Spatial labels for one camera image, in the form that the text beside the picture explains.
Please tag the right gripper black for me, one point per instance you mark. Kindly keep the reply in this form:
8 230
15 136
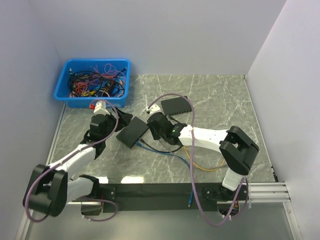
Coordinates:
156 137

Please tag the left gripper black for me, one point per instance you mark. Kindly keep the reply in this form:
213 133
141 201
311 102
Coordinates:
124 119

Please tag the black network switch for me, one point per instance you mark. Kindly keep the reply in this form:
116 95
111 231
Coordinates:
130 134
175 106

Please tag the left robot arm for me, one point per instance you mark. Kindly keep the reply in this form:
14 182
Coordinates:
51 186

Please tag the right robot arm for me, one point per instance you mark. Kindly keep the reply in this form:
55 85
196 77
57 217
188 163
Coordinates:
237 148

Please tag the blue plastic bin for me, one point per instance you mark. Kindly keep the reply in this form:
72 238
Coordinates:
83 80

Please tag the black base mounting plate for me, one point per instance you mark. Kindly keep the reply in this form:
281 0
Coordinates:
165 196

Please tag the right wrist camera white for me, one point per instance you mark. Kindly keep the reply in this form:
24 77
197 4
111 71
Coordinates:
152 109

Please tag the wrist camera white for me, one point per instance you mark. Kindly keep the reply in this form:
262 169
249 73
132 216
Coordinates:
152 109
99 108

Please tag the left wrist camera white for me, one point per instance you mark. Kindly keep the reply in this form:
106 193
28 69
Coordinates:
99 108

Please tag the aluminium rail frame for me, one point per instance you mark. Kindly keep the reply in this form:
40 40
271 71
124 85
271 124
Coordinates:
220 101

